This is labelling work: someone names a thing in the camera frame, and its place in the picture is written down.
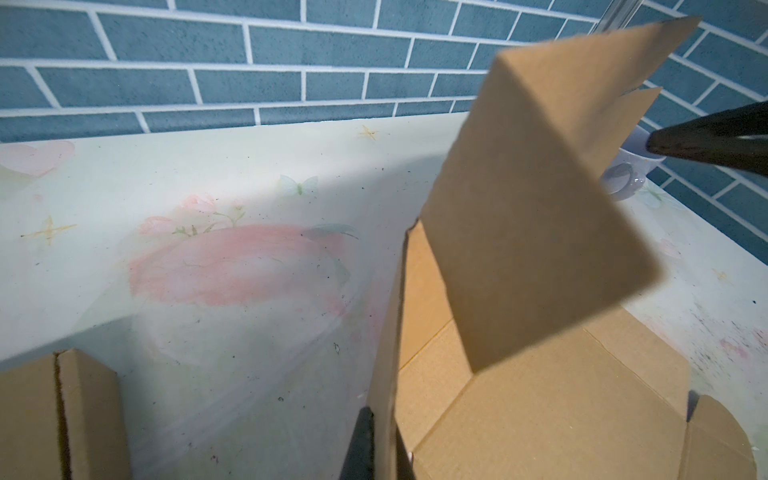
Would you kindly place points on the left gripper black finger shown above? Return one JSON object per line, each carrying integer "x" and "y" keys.
{"x": 359, "y": 460}

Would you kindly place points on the lavender ceramic cup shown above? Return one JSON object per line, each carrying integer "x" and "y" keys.
{"x": 628, "y": 171}

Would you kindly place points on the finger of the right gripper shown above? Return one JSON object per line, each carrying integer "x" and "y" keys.
{"x": 735, "y": 138}

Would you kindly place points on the cardboard box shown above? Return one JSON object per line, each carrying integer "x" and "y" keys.
{"x": 62, "y": 418}

